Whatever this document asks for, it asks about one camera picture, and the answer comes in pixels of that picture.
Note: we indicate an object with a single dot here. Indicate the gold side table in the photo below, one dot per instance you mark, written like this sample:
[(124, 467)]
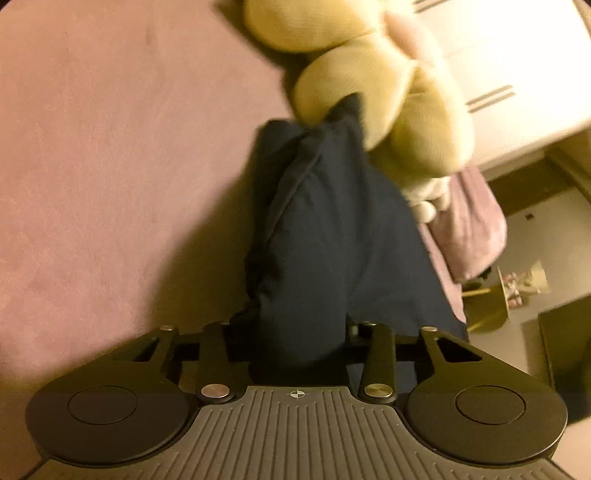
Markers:
[(489, 304)]

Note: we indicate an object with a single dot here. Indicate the pink table ornaments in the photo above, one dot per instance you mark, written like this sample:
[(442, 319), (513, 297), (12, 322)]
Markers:
[(512, 288)]

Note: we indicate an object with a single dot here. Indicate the pink fleece bed blanket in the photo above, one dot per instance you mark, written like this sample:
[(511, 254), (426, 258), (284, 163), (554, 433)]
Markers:
[(115, 161)]

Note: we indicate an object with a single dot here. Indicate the white wardrobe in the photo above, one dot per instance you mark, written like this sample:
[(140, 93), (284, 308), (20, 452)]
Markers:
[(503, 69)]

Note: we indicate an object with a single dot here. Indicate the navy zip jacket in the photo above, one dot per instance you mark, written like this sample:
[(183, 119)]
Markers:
[(332, 240)]

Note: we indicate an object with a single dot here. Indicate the pink pillow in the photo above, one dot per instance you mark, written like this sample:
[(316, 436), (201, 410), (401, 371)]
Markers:
[(475, 226)]

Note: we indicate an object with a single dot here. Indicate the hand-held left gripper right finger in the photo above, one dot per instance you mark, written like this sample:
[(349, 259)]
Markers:
[(379, 364)]

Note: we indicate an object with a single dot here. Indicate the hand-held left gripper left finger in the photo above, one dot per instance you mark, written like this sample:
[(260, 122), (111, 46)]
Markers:
[(214, 364)]

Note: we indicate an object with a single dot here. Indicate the cream plush toy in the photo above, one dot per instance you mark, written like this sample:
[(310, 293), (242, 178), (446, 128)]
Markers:
[(369, 92)]

